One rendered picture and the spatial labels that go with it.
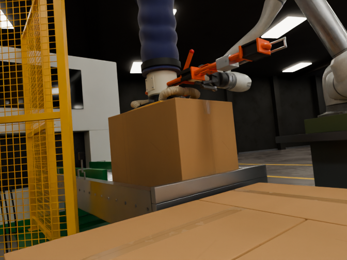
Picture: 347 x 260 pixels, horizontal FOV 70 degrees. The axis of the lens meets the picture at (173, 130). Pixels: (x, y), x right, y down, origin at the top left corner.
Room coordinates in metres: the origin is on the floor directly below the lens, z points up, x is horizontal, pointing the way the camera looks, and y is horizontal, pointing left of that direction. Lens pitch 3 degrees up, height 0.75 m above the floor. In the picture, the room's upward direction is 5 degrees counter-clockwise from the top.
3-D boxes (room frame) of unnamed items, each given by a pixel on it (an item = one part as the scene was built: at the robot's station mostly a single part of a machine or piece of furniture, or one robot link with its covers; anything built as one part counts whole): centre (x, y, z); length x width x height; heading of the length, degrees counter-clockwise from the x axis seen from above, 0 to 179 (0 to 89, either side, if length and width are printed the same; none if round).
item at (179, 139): (1.38, 0.03, 0.75); 0.60 x 0.40 x 0.40; 42
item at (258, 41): (0.90, -0.32, 1.08); 0.08 x 0.07 x 0.05; 38
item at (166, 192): (1.12, -0.18, 0.58); 0.70 x 0.03 x 0.06; 128
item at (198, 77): (1.18, -0.11, 1.08); 0.10 x 0.08 x 0.06; 128
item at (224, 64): (1.01, -0.25, 1.07); 0.07 x 0.07 x 0.04; 38
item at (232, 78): (1.32, -0.30, 1.07); 0.09 x 0.06 x 0.09; 38
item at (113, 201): (1.84, 0.79, 0.50); 2.31 x 0.05 x 0.19; 38
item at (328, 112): (1.33, -0.90, 0.86); 0.22 x 0.18 x 0.06; 10
